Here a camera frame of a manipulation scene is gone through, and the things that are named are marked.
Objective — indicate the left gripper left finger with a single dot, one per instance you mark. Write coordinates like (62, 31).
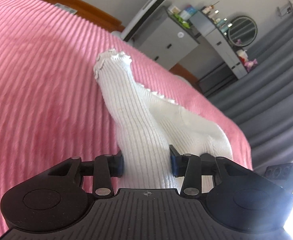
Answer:
(61, 195)

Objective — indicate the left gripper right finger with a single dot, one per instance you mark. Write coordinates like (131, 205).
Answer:
(234, 196)

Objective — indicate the white knit sweater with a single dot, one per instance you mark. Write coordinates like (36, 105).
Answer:
(147, 124)

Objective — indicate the grey curtain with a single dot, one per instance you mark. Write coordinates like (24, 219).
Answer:
(261, 103)

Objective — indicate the pink ribbed bedspread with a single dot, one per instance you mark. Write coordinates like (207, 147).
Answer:
(51, 107)

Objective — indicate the grey vanity desk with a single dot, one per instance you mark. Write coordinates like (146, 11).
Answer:
(212, 34)

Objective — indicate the round vanity mirror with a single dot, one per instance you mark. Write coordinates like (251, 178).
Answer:
(242, 32)

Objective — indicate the grey drawer cabinet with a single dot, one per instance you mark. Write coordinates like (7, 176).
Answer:
(164, 40)

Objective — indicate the green item on cabinet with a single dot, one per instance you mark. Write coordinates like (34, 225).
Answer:
(181, 21)

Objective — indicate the blue tissue box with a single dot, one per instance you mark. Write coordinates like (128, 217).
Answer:
(188, 12)

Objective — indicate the small white box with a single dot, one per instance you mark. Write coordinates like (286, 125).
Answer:
(174, 9)

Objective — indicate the white standing air conditioner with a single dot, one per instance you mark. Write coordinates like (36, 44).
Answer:
(138, 20)

